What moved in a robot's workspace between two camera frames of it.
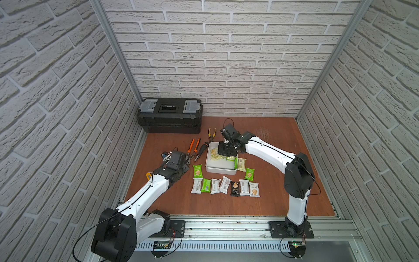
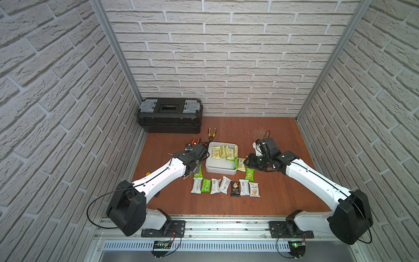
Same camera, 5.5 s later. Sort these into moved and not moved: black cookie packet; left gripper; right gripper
Moved: left gripper; right gripper
Not moved: black cookie packet
